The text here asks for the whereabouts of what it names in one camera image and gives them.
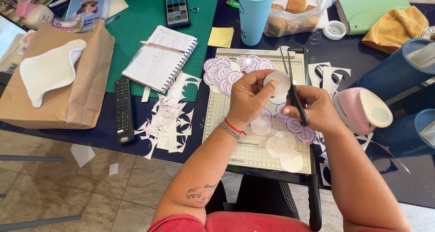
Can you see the clear tape dispenser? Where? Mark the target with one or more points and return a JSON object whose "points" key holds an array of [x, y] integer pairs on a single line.
{"points": [[66, 23]]}

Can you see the light blue plastic cup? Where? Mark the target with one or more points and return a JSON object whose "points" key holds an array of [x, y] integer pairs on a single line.
{"points": [[255, 18]]}

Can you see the pink and white gadget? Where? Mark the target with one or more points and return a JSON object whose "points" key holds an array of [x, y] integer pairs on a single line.
{"points": [[32, 11]]}

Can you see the large white paper scrap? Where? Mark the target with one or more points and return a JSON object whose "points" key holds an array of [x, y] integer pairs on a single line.
{"points": [[82, 154]]}

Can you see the person's right hand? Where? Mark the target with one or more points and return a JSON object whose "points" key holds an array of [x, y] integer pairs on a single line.
{"points": [[319, 113]]}

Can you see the white marker pen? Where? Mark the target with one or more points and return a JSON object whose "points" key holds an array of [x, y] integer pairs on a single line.
{"points": [[59, 1]]}

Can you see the heap of white paper scraps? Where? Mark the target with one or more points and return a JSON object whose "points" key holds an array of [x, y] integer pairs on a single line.
{"points": [[170, 120]]}

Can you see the yellow sticky note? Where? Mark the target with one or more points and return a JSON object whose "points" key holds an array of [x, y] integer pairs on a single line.
{"points": [[221, 37]]}

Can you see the laptop screen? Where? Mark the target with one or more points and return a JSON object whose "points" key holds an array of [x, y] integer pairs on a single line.
{"points": [[8, 38]]}

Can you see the brown paper bag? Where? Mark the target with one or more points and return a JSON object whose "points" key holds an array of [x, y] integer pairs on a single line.
{"points": [[85, 99]]}

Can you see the cartoon cover spiral notebook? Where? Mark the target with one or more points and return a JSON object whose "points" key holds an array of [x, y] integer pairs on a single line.
{"points": [[90, 4]]}

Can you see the round metal tin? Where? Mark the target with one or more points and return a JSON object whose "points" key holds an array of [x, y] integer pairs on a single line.
{"points": [[429, 33]]}

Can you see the green cutting mat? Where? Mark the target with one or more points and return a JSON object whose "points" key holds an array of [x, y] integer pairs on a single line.
{"points": [[142, 31]]}

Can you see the pile of printed pink stickers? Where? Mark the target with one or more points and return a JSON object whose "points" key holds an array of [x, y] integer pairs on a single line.
{"points": [[224, 74]]}

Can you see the pink circle punch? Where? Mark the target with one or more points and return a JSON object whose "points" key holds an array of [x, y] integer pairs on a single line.
{"points": [[356, 109]]}

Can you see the black smartphone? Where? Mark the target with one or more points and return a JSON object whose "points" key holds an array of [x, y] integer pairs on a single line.
{"points": [[177, 9]]}

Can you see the person's left hand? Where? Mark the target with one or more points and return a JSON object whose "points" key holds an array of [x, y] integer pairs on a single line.
{"points": [[244, 99]]}

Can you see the white cloth pad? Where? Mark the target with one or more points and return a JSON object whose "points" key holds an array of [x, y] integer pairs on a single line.
{"points": [[47, 72]]}

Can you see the clear thread spool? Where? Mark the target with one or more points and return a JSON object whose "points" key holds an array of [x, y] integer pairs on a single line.
{"points": [[334, 30]]}

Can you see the wooden pencil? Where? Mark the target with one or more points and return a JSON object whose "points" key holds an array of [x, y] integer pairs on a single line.
{"points": [[163, 46]]}

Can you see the scattered round sticker cutouts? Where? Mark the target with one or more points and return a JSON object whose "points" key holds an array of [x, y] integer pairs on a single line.
{"points": [[283, 147]]}

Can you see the white paper trimmings with holes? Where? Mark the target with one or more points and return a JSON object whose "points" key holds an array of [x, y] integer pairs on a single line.
{"points": [[324, 171]]}

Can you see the open spiral notebook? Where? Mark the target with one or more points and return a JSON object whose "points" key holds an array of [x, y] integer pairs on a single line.
{"points": [[159, 60]]}

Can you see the grey metal bar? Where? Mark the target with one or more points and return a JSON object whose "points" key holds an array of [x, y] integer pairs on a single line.
{"points": [[30, 158], [37, 222]]}

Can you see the green lighter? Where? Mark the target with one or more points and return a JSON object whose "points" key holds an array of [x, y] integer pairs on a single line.
{"points": [[233, 4]]}

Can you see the black remote control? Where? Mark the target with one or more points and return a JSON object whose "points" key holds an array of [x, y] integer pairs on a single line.
{"points": [[124, 109]]}

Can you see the paper cutter board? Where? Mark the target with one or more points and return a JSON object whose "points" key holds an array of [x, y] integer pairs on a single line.
{"points": [[238, 150]]}

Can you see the blue pen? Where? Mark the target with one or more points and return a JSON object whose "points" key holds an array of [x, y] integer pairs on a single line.
{"points": [[113, 19]]}

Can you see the yellow cloth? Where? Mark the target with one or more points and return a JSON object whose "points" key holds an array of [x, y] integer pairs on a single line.
{"points": [[394, 30]]}

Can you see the small white paper scrap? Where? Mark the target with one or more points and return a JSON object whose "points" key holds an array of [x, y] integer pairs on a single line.
{"points": [[113, 169]]}

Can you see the person's red shirt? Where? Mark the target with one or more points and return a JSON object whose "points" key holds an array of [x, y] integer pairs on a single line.
{"points": [[244, 223]]}

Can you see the white paper offcut strips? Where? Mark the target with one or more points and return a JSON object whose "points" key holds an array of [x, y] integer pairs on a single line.
{"points": [[326, 75]]}

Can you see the round white sticker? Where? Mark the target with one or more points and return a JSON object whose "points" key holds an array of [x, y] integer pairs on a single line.
{"points": [[281, 81]]}

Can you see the black scissors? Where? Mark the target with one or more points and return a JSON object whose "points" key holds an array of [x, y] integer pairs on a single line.
{"points": [[299, 106]]}

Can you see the clear bag of bread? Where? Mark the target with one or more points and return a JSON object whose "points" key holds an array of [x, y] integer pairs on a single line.
{"points": [[295, 11]]}

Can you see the light green case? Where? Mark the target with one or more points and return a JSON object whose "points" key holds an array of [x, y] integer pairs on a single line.
{"points": [[367, 13]]}

